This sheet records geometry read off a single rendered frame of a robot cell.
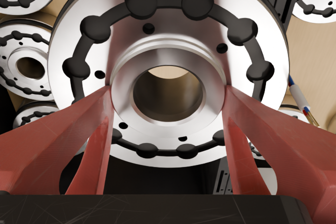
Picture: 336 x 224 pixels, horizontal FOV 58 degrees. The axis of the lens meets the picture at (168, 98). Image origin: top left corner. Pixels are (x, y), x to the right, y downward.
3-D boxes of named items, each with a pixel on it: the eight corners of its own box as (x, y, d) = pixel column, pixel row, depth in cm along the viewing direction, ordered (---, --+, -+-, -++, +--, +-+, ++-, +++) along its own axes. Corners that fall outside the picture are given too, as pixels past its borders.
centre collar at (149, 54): (218, 131, 14) (220, 141, 14) (115, 130, 14) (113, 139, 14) (233, 37, 11) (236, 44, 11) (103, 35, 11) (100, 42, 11)
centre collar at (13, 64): (56, 85, 35) (55, 88, 35) (13, 80, 35) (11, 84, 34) (53, 49, 32) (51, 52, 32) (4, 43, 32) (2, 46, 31)
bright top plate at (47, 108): (95, 155, 45) (94, 158, 44) (25, 154, 44) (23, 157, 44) (85, 104, 38) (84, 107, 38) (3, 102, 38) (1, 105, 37)
